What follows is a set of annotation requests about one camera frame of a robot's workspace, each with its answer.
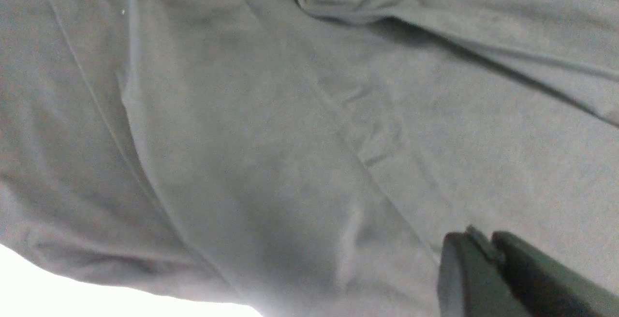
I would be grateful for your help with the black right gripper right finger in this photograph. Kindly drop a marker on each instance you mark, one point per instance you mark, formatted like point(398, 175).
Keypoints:
point(547, 288)

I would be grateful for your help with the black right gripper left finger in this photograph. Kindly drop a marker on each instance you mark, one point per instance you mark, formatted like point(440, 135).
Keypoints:
point(470, 284)

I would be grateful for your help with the dark gray long-sleeved shirt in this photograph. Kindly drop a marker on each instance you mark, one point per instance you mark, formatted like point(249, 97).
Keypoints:
point(305, 157)

